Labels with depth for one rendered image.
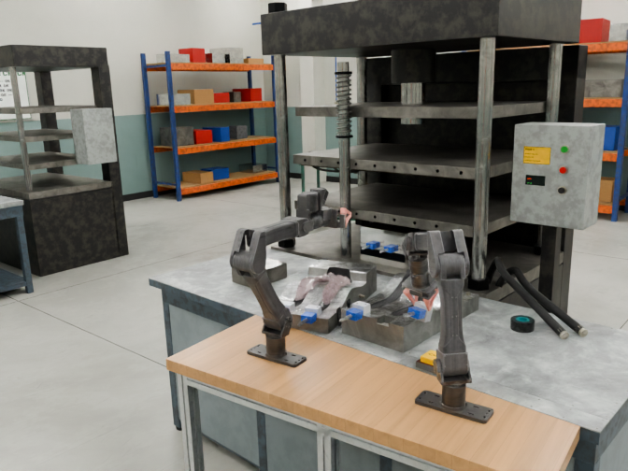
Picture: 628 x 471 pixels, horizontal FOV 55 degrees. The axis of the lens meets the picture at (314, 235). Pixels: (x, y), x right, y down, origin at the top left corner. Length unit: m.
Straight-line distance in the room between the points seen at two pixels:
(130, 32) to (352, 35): 7.29
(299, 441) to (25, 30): 7.50
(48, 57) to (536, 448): 5.31
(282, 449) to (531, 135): 1.61
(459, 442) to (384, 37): 1.76
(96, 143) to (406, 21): 3.88
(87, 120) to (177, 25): 4.77
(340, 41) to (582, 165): 1.19
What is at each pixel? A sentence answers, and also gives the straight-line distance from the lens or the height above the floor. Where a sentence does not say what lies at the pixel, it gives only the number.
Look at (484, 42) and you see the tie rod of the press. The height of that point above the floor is 1.79.
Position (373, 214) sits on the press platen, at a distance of 2.96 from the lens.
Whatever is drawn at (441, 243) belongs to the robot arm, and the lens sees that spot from 1.60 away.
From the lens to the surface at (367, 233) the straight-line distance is 2.99.
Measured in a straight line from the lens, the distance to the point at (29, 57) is 5.99.
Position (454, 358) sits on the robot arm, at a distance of 1.64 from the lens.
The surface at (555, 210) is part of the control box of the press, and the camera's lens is 2.58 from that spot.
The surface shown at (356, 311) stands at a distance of 2.04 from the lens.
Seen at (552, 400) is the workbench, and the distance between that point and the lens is 1.80.
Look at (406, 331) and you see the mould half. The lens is 1.98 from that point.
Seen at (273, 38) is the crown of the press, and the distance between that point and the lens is 3.20.
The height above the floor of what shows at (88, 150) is 1.13.
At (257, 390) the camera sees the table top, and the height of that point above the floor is 0.80.
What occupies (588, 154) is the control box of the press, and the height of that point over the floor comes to 1.36.
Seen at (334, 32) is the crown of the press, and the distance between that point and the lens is 2.92.
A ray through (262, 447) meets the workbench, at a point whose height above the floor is 0.18.
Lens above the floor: 1.64
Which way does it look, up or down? 14 degrees down
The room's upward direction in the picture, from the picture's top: 2 degrees counter-clockwise
